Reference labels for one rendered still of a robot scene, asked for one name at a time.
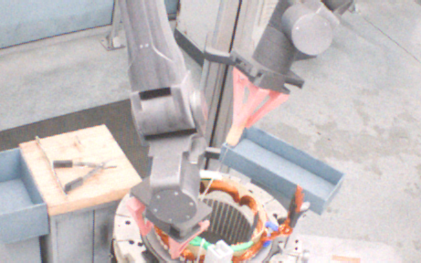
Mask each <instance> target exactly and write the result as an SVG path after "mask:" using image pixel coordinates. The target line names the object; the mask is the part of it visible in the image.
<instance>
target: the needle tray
mask: <svg viewBox="0 0 421 263"><path fill-rule="evenodd" d="M226 149H227V142H225V143H223V144H222V147H221V151H220V155H219V159H218V161H219V162H221V161H222V159H223V156H224V154H225V152H226V155H225V157H224V159H223V161H222V163H223V164H224V165H226V166H228V167H230V168H232V169H234V170H236V171H237V172H239V173H241V174H243V175H245V176H246V177H248V178H250V179H251V180H250V183H251V184H253V185H255V186H257V187H258V188H260V189H262V190H263V191H265V192H266V193H268V194H269V195H271V196H272V197H273V198H274V199H273V200H277V201H278V202H279V203H280V204H281V205H282V206H283V207H284V209H285V210H286V211H287V213H288V212H289V209H288V208H289V203H290V201H291V198H292V196H293V194H294V193H296V188H297V187H298V186H300V189H301V187H302V188H303V189H302V191H301V192H300V194H301V195H304V196H303V197H304V199H303V197H302V199H303V203H305V202H309V203H310V206H309V209H310V210H311V211H312V212H313V213H315V214H317V215H321V214H322V213H323V212H324V211H325V210H326V208H327V207H328V206H329V204H330V203H331V202H332V199H333V197H334V196H336V194H337V193H338V192H339V190H340V189H341V187H342V184H343V182H344V179H345V177H346V174H347V173H345V172H343V171H342V170H340V169H336V168H334V167H333V166H331V165H329V164H327V163H326V162H324V161H323V160H321V159H319V158H318V157H316V156H314V155H313V156H312V155H310V154H308V153H306V152H304V151H303V150H301V149H299V148H297V147H295V146H293V145H291V144H289V143H288V142H285V141H283V140H282V139H280V138H279V137H277V136H275V135H273V134H271V133H269V132H267V131H264V130H262V129H260V128H259V127H257V126H255V125H252V126H251V127H250V128H248V129H247V128H246V127H244V129H243V131H242V132H241V134H240V137H239V139H238V141H237V144H236V145H231V147H228V149H227V151H226ZM297 185H298V186H297ZM297 190H298V188H297ZM302 199H301V200H302Z"/></svg>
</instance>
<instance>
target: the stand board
mask: <svg viewBox="0 0 421 263"><path fill-rule="evenodd" d="M75 135H77V136H78V138H79V140H80V142H81V143H82V151H81V152H80V151H79V149H78V148H77V146H76V144H75ZM39 140H40V142H41V144H42V146H43V149H44V151H45V153H46V155H47V156H48V159H49V161H50V163H51V164H52V166H53V160H64V161H65V160H72V162H83V163H101V162H103V161H106V160H109V159H112V160H113V161H110V162H108V163H105V164H106V166H108V165H118V167H116V168H110V169H105V170H104V169H103V170H100V171H99V174H100V179H99V181H97V180H96V178H95V177H94V176H91V177H90V178H89V179H88V180H87V181H85V182H84V183H83V185H82V186H78V187H77V188H75V189H73V190H71V191H70V192H68V193H67V192H66V193H67V195H68V201H65V199H64V197H63V196H62V194H61V192H60V191H59V187H58V186H57V184H56V182H55V180H54V178H53V176H52V175H51V172H50V170H49V169H48V167H47V165H46V163H45V160H44V157H43V155H42V154H41V152H40V151H39V148H38V146H37V144H36V140H34V141H31V142H25V143H21V144H20V148H21V149H22V151H23V153H24V155H25V158H26V160H27V162H28V164H29V168H30V170H31V172H32V174H33V175H34V176H35V180H36V182H37V185H38V187H39V188H40V190H41V192H42V195H43V197H44V199H45V200H46V202H47V212H48V214H49V215H50V216H52V215H58V214H61V213H67V212H69V211H72V210H75V209H76V210H78V209H81V208H83V207H87V206H89V207H91V206H93V205H98V204H101V203H107V202H110V201H114V200H116V199H120V198H124V197H125V196H126V194H128V192H129V191H130V188H131V187H132V186H134V185H136V184H137V183H140V182H142V179H141V177H140V176H139V175H138V174H137V173H136V171H135V170H134V168H133V167H132V165H131V164H130V162H129V161H128V159H127V158H126V156H125V155H124V153H123V152H122V150H121V149H120V147H119V146H118V144H117V143H116V142H115V141H114V139H113V138H112V135H111V133H110V132H109V130H108V129H107V127H106V126H105V125H104V124H103V125H100V126H96V127H91V128H88V129H83V130H80V131H73V132H69V133H64V134H61V135H57V136H53V137H49V138H46V139H39ZM54 170H55V172H56V174H57V176H58V179H59V181H60V182H61V183H62V185H63V187H64V184H66V183H68V182H69V181H73V180H75V179H77V178H79V177H82V176H83V175H85V174H86V173H89V172H90V171H91V168H82V169H80V168H79V167H77V166H73V165H72V168H62V169H54Z"/></svg>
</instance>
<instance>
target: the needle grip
mask: <svg viewBox="0 0 421 263"><path fill-rule="evenodd" d="M248 117H249V116H248ZM248 117H247V119H246V120H245V121H244V122H243V123H242V124H241V125H240V126H239V127H237V126H236V125H235V124H234V123H233V124H232V126H231V128H230V131H229V133H228V135H227V137H226V142H228V143H229V144H232V145H236V144H237V141H238V139H239V137H240V134H241V132H242V131H243V129H244V127H245V125H246V123H247V120H248Z"/></svg>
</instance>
